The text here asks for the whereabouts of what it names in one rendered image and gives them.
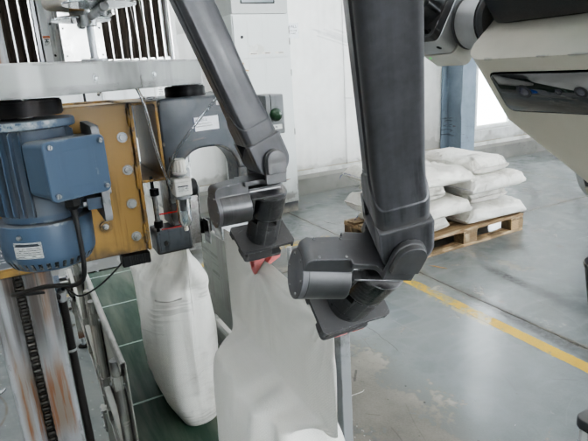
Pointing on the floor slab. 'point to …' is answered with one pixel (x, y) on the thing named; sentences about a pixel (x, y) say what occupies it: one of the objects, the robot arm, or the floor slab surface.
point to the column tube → (55, 365)
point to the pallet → (467, 235)
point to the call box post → (344, 385)
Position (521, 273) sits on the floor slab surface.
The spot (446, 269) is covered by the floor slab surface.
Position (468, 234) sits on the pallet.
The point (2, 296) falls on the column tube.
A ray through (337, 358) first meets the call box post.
